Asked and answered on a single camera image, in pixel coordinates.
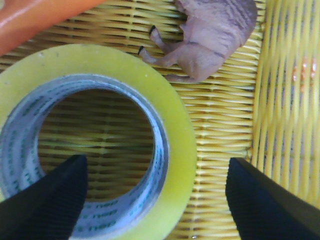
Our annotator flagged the brown toy animal figure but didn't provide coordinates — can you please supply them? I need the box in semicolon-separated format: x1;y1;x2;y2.
138;0;258;83

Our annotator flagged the yellow packing tape roll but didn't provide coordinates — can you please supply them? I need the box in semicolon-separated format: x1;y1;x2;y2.
0;44;197;240

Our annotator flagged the orange toy carrot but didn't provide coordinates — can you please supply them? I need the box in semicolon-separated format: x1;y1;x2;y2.
0;0;103;56

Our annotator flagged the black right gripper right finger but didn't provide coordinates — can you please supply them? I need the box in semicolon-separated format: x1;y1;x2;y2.
225;157;320;240

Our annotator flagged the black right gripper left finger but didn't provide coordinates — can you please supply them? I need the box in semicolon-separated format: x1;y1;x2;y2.
0;155;88;240

